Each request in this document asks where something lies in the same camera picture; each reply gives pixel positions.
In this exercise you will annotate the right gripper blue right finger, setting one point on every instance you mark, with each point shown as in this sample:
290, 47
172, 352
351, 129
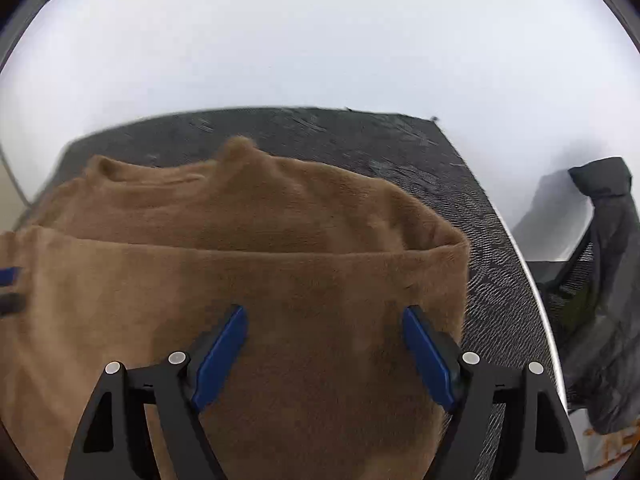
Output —
536, 440

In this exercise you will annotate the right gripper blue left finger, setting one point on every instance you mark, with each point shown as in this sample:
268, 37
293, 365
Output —
112, 440

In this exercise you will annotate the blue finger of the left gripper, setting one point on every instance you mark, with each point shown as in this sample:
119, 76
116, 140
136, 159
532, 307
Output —
8, 276
11, 303

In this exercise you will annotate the brown fleece sweater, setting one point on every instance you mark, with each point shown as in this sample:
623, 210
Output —
128, 264

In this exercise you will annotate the black patterned table mat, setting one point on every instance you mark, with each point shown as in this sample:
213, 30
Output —
500, 315

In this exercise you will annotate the black jacket on chair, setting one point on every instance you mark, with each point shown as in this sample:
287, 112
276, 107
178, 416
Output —
600, 361

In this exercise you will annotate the orange printed white box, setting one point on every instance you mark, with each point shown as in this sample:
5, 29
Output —
603, 455

